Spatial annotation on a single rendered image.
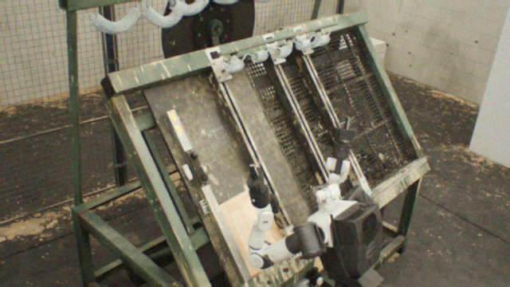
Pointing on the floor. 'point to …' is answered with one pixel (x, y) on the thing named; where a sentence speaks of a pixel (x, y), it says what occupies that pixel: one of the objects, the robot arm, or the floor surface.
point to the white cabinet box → (496, 107)
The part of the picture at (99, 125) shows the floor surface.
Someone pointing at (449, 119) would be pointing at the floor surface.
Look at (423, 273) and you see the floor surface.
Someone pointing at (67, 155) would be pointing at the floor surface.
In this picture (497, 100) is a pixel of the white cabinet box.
